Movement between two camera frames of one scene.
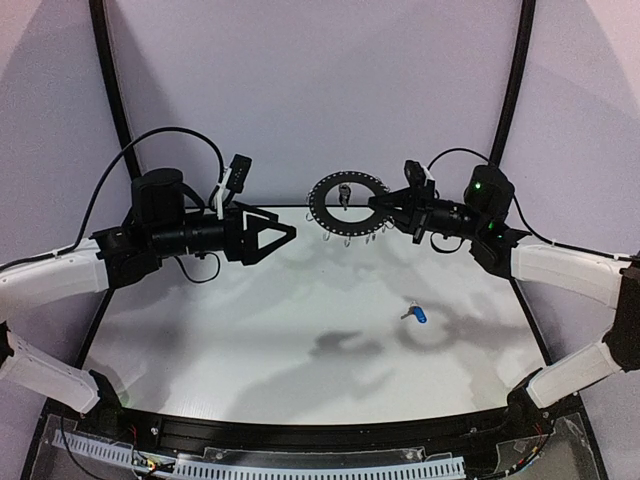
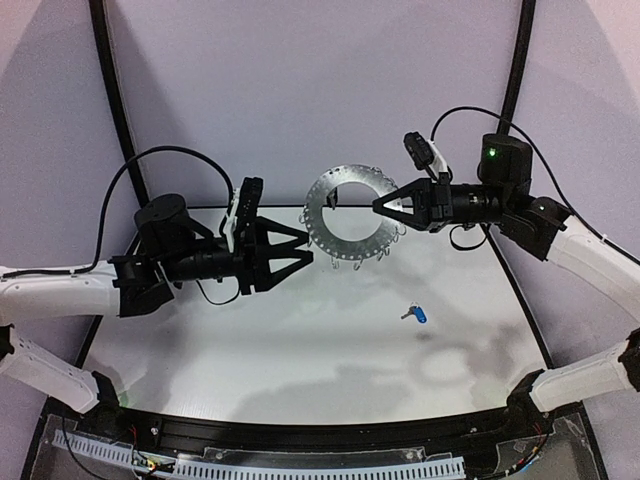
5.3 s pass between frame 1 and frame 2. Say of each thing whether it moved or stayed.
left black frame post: stayed
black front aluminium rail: stayed
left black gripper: moved
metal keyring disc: moved
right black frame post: stayed
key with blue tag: stayed
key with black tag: moved
